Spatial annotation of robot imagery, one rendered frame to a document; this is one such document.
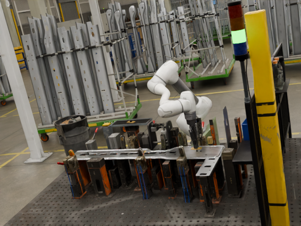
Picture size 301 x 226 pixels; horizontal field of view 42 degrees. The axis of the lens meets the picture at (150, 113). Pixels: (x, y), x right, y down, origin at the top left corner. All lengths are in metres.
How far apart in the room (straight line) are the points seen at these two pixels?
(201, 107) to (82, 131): 2.60
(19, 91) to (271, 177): 4.97
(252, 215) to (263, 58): 1.08
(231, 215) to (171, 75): 1.30
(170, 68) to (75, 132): 2.80
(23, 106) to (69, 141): 1.16
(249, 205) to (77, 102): 5.36
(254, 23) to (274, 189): 0.97
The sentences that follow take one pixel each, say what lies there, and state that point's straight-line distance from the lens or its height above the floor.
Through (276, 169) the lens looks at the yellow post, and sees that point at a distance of 2.42.
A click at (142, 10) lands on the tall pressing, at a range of 10.87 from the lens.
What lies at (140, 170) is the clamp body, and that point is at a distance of 3.07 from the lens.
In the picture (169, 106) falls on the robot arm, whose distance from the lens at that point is 2.84.
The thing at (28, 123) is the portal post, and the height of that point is 0.66.
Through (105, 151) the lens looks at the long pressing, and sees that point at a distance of 3.48.
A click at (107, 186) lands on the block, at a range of 3.35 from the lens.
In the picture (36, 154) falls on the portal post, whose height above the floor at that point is 0.10.
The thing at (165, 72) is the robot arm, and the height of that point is 1.56.
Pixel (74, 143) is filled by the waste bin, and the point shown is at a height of 0.40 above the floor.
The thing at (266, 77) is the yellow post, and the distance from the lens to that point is 2.24.
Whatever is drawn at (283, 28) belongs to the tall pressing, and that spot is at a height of 0.99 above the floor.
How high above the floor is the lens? 2.16
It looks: 15 degrees down
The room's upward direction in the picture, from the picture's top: 12 degrees counter-clockwise
